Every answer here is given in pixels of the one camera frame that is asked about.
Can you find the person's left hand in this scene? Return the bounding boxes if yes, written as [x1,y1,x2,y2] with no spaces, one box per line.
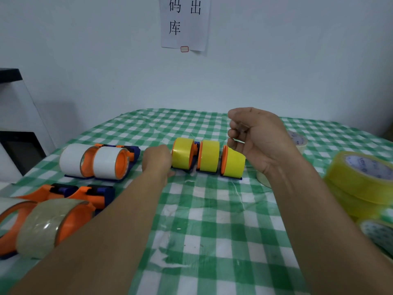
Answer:
[141,145,176,186]

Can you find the person's right hand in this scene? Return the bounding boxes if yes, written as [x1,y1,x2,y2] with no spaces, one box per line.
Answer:
[227,107,298,177]

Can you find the orange dispenser with yellow tape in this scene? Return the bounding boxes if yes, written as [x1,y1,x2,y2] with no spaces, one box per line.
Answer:
[171,137,200,172]
[196,140,220,174]
[220,145,247,181]

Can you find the person's left forearm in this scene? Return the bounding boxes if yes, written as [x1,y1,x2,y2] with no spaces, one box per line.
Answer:
[9,169,168,295]

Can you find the person's right forearm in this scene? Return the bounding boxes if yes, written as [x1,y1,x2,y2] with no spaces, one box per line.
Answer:
[263,149,393,295]

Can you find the beige masking tape roll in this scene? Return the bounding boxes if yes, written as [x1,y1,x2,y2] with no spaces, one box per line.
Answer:
[256,130,309,188]

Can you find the orange dispenser with white tape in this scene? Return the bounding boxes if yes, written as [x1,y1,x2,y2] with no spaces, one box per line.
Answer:
[59,143,99,179]
[91,144,141,181]

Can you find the green checked tablecloth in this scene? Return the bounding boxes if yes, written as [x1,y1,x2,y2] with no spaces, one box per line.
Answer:
[0,108,393,295]

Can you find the white paper sign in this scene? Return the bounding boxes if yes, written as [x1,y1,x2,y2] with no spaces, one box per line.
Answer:
[158,0,212,53]

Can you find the yellow tape roll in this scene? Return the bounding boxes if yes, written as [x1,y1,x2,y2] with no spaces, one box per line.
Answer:
[356,219,393,262]
[324,151,393,207]
[325,178,393,222]

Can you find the orange dispenser with clear tape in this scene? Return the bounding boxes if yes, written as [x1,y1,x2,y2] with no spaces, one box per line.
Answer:
[15,185,116,260]
[0,184,79,259]

